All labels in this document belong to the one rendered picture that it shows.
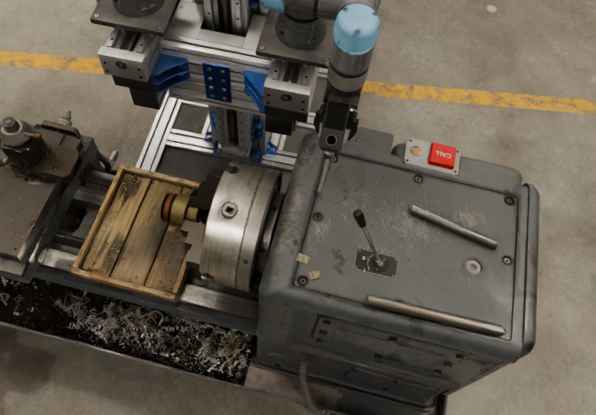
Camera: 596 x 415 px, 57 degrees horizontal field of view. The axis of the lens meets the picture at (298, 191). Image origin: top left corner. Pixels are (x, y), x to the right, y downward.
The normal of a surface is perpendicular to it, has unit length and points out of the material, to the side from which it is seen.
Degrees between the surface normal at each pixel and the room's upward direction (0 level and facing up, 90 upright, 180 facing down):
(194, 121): 0
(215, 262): 62
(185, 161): 0
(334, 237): 0
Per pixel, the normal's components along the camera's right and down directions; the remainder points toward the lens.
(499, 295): 0.07, -0.48
